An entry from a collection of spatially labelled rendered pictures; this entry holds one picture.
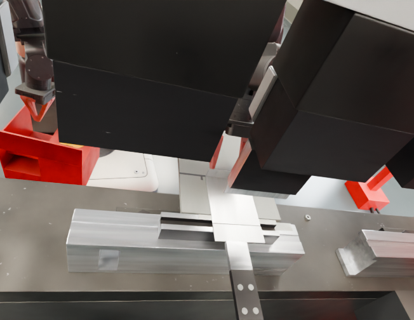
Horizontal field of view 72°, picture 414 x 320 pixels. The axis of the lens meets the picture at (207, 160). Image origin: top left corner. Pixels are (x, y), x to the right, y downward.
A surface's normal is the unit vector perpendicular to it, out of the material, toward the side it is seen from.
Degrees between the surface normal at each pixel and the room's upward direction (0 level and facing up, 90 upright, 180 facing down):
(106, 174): 0
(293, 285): 0
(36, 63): 78
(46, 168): 90
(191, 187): 0
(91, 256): 90
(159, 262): 90
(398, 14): 90
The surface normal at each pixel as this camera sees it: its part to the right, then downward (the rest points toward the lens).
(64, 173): -0.04, 0.69
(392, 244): 0.29, -0.68
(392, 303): -0.95, -0.13
